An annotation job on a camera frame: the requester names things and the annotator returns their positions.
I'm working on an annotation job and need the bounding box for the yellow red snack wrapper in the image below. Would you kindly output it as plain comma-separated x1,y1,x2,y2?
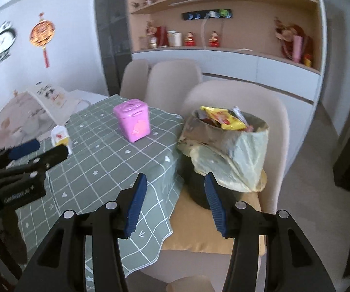
197,106,247,130

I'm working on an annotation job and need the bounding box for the black trash bin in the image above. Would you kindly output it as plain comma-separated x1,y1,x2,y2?
181,156,221,210

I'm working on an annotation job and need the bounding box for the white yellow small wrapper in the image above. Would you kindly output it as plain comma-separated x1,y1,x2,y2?
50,125,72,155

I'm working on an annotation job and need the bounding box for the green checked tablecloth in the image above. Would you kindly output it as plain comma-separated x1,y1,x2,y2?
17,95,184,275

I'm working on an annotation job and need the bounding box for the beige chair near bag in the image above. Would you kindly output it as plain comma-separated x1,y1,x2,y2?
126,80,289,291

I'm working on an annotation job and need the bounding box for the pink plastic lidded box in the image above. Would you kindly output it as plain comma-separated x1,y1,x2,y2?
113,99,151,143

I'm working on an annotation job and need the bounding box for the yellow seat cushion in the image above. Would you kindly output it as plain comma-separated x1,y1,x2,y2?
161,184,267,255

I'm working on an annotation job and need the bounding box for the beige chair far left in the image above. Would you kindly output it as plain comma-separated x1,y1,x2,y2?
120,59,151,101

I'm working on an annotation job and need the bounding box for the beige chair middle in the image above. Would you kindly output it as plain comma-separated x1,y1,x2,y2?
144,59,202,115

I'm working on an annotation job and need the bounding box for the white sideboard cabinet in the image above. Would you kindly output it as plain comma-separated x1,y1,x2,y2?
132,48,322,169

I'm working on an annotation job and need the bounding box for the white canister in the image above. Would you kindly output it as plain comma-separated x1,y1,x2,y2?
167,30,183,47

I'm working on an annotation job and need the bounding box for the red figurine left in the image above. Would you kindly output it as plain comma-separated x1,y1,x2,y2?
184,32,196,47

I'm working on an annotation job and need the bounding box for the red figurine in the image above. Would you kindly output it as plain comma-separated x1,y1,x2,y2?
184,32,196,47
209,31,220,47

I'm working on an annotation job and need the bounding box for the red figurine right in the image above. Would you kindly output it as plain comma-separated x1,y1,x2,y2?
209,31,220,47

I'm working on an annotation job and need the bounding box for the red monkey plush decoration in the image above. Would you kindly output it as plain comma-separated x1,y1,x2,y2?
274,17,314,67

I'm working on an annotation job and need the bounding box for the panda wall clock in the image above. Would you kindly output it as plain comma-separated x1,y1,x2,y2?
0,21,17,63

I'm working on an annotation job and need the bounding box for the red gold wall ornament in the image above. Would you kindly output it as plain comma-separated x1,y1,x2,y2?
30,12,55,68

